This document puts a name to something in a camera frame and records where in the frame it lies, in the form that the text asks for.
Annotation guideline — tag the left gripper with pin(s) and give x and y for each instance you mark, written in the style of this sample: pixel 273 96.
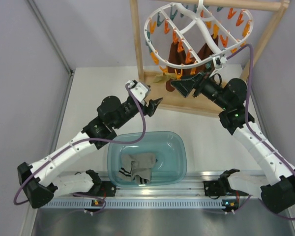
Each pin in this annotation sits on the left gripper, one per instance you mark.
pixel 151 109

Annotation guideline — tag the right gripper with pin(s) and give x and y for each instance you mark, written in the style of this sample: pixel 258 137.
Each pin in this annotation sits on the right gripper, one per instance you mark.
pixel 199 80

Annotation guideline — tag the yellow sock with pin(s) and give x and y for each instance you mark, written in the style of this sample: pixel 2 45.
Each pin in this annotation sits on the yellow sock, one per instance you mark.
pixel 163 77

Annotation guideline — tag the white round clip hanger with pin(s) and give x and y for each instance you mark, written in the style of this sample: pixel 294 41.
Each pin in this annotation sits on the white round clip hanger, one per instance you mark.
pixel 162 37

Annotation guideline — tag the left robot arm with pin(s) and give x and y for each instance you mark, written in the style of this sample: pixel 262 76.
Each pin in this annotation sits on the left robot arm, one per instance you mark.
pixel 41 181

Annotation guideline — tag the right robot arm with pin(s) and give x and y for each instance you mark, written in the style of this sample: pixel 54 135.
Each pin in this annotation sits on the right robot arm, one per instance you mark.
pixel 277 192

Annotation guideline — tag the wooden hanging rack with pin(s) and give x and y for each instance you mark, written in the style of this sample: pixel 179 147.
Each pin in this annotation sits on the wooden hanging rack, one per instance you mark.
pixel 205 21

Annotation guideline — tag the teal plastic tub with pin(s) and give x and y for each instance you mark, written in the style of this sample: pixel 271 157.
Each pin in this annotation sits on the teal plastic tub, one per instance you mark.
pixel 159 158

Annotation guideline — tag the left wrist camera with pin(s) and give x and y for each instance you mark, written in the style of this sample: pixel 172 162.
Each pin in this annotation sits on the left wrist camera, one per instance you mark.
pixel 139 90

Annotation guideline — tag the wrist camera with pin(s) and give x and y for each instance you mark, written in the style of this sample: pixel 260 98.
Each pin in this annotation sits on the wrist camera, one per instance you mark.
pixel 219 62
pixel 139 90

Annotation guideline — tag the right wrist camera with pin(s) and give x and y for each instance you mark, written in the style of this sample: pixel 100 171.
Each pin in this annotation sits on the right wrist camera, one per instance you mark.
pixel 219 62

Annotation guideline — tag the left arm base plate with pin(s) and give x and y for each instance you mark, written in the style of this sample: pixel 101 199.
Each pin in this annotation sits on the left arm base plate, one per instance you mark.
pixel 106 189

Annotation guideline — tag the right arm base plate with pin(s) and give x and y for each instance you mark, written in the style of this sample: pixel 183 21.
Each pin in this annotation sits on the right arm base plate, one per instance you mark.
pixel 215 188

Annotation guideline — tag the slotted cable duct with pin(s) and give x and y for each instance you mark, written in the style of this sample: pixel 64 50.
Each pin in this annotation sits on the slotted cable duct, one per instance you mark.
pixel 79 203

